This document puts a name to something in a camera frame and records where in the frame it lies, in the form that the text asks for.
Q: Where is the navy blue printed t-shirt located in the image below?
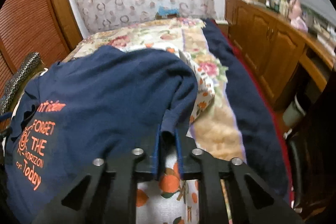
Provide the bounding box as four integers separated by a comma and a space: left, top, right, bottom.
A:
5, 45, 198, 223

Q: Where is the navy blue blanket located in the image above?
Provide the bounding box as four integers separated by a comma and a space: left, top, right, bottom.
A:
203, 19, 290, 202

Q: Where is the dark patterned folded cloth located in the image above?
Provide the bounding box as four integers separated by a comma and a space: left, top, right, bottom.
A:
1, 52, 45, 115

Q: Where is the wooden sideboard cabinet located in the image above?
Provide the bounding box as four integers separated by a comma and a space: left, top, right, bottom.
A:
224, 0, 335, 109

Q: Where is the brown louvered wardrobe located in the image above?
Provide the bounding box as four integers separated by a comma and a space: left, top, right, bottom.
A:
1, 0, 83, 87

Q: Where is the floral beige quilt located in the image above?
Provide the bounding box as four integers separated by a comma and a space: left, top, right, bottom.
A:
64, 18, 246, 160

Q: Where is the blue box behind bed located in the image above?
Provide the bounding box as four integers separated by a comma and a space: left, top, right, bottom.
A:
155, 6, 179, 20

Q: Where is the orange fruit print bedsheet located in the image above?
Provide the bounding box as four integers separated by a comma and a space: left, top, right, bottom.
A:
136, 51, 219, 223

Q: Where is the pink tissue pack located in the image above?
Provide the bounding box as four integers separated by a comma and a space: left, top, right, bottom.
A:
290, 16, 308, 33

